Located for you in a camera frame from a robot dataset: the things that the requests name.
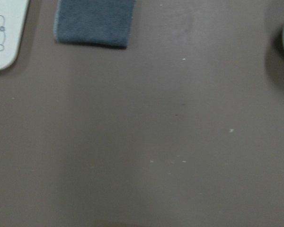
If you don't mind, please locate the grey folded cloth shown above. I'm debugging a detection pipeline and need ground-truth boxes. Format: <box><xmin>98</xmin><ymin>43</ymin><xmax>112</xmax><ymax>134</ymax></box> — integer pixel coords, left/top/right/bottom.
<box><xmin>53</xmin><ymin>0</ymin><xmax>135</xmax><ymax>48</ymax></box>

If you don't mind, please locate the cream rectangular tray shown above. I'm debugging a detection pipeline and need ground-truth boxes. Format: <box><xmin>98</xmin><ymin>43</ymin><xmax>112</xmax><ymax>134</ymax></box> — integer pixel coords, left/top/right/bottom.
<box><xmin>0</xmin><ymin>0</ymin><xmax>30</xmax><ymax>70</ymax></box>

